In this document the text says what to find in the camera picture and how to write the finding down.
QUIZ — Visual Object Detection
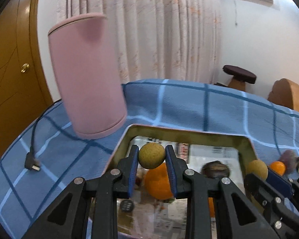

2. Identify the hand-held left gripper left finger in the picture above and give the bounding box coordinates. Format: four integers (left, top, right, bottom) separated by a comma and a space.
22, 144, 140, 239

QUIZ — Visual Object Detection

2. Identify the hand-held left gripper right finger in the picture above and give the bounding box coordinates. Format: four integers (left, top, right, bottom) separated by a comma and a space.
165, 145, 283, 239

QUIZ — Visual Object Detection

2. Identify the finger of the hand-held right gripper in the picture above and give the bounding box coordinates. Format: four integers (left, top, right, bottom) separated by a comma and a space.
244, 173, 299, 239
267, 168, 299, 200

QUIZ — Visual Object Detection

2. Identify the large orange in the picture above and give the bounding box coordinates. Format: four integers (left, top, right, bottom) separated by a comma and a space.
145, 163, 175, 200

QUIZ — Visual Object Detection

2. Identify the tan longan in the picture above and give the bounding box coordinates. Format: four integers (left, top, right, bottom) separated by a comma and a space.
138, 143, 166, 169
246, 160, 269, 181

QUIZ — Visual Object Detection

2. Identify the dark brown round fruit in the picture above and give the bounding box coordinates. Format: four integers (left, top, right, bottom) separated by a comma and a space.
201, 161, 231, 180

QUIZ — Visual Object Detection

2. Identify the metal tin box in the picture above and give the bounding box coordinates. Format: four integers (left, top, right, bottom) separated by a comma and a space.
88, 124, 259, 239

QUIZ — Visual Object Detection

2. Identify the small orange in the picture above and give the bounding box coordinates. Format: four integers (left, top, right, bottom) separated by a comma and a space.
270, 161, 286, 176

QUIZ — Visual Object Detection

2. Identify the purple passion fruit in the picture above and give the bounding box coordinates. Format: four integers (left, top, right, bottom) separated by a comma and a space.
280, 150, 299, 173

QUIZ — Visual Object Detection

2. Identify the printed paper leaflet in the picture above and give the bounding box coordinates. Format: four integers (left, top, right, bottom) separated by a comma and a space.
117, 136, 243, 232

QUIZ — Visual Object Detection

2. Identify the blue plaid blanket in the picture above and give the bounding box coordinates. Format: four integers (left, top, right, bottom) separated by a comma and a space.
0, 79, 299, 239

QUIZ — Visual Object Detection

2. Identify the brown leather armchair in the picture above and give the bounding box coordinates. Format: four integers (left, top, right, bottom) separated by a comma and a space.
267, 78, 299, 118

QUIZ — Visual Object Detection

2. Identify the pink cylinder container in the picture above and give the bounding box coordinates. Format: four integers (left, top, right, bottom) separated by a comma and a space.
48, 12, 128, 140

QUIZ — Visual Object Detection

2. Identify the wooden stool with dark cushion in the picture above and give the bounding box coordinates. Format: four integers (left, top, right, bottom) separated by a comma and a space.
222, 65, 257, 90

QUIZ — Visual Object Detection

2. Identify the pink floral curtain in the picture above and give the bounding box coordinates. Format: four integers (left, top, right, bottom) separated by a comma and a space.
56, 0, 222, 84

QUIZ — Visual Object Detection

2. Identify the wooden door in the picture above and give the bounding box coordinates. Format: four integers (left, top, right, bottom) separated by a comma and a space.
0, 0, 54, 160

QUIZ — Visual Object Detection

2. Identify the black cable with plug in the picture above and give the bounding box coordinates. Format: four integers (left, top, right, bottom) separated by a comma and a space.
24, 105, 63, 172

